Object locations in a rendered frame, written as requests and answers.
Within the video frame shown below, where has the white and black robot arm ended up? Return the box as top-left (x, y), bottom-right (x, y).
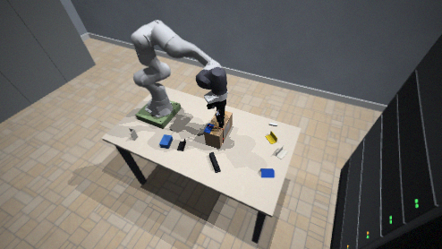
top-left (132, 20), bottom-right (228, 117)

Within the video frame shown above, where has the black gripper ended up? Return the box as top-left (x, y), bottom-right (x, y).
top-left (214, 100), bottom-right (226, 128)

